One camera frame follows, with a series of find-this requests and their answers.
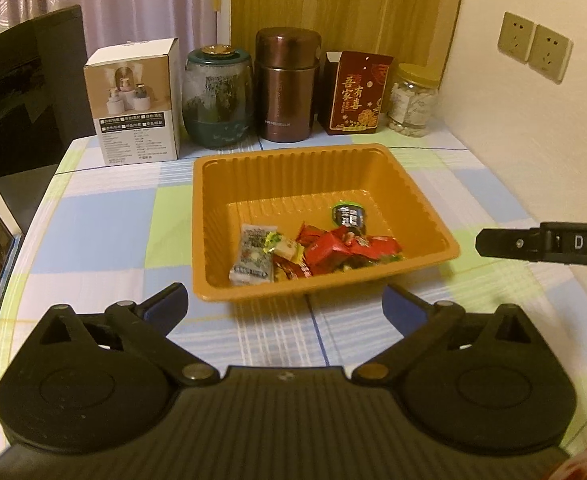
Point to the black chair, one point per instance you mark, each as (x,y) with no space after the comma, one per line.
(23,100)

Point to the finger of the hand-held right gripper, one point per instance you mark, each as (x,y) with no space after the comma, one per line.
(508,243)

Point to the green black snack packet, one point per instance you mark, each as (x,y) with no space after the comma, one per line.
(348,216)

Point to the sheer pink curtain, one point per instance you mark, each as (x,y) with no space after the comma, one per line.
(123,0)

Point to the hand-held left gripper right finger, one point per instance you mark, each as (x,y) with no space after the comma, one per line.
(403,310)

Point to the red gift box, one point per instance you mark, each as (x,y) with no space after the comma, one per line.
(361,95)

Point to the wall socket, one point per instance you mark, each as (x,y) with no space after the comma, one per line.
(551,52)
(516,37)

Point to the clear plastic nut jar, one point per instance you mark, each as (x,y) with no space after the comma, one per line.
(413,105)

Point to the green glass jar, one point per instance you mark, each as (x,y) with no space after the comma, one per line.
(218,105)

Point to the yellow pale candy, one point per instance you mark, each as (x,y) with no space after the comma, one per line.
(287,248)

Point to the small red twisted candy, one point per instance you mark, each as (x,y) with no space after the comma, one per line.
(306,234)

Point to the red gold patterned snack packet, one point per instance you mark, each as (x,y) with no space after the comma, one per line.
(292,270)

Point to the silver grey snack packet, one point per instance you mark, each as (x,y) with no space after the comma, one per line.
(253,260)

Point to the white product box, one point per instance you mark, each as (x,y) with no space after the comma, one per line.
(133,110)

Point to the brown metal thermos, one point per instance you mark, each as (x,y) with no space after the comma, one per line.
(286,85)

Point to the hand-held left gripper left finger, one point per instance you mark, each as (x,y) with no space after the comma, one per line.
(166,307)

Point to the orange plastic tray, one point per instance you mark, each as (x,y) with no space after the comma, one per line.
(273,180)

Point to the checkered tablecloth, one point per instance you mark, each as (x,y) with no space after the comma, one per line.
(103,240)

